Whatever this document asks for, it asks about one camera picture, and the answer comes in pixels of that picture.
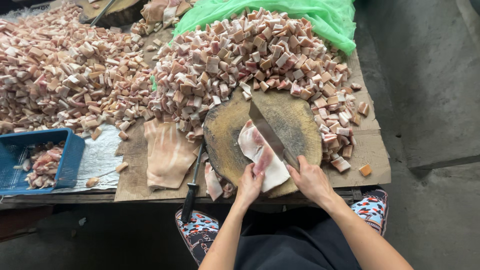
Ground blue plastic basket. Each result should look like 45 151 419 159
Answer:
0 128 86 196

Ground pale pork skin slab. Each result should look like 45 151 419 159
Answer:
143 118 202 190

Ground brown cardboard sheet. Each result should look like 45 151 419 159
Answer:
114 28 392 202

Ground stack of uncut pork slabs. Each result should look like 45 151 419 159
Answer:
130 0 197 36

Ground dark round chopping block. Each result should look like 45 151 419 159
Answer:
76 0 150 29

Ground large heap of diced pork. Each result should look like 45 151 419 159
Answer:
144 7 371 174

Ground person's right hand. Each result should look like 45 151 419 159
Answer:
287 155 335 205

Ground pile of pork scraps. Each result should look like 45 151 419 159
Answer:
13 141 65 190

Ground wide spread of diced pork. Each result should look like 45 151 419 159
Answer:
0 2 154 140

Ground long metal knife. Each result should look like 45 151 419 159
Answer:
89 0 117 28

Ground white woven sack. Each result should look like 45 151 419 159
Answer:
52 122 124 194

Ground small pork strip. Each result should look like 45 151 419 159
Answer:
204 162 237 202

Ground patterned colourful trousers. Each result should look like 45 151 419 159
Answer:
175 188 389 265

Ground black-handled sharpening steel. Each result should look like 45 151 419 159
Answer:
180 144 205 223

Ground round wooden chopping block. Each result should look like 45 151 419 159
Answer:
203 86 323 199

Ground person's left hand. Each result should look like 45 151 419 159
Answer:
236 163 266 205

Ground black apron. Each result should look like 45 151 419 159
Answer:
232 208 363 270

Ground steel cleaver knife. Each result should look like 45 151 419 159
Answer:
248 100 301 172

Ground raw pork belly slab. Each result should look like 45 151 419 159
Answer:
238 119 292 193

